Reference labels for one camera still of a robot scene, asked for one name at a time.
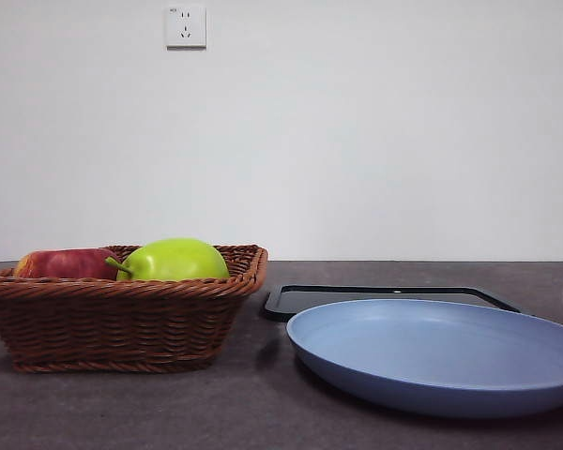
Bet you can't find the blue round plate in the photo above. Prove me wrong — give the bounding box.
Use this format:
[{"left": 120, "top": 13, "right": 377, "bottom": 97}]
[{"left": 286, "top": 300, "right": 563, "bottom": 419}]

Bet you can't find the brown woven wicker basket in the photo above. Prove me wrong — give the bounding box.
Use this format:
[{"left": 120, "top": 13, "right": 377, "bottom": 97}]
[{"left": 0, "top": 243, "right": 269, "bottom": 375}]

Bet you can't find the red apple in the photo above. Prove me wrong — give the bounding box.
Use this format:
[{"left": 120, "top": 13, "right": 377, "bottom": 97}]
[{"left": 12, "top": 247, "right": 122, "bottom": 281}]

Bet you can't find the black rectangular tray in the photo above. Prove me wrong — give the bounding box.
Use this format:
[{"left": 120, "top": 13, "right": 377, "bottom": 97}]
[{"left": 264, "top": 284, "right": 523, "bottom": 323}]

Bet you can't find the green pear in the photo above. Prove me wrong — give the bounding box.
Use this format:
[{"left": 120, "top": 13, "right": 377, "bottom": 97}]
[{"left": 105, "top": 237, "right": 230, "bottom": 283}]

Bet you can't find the white wall power socket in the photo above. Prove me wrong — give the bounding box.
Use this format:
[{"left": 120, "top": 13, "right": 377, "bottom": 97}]
[{"left": 165, "top": 5, "right": 207, "bottom": 50}]

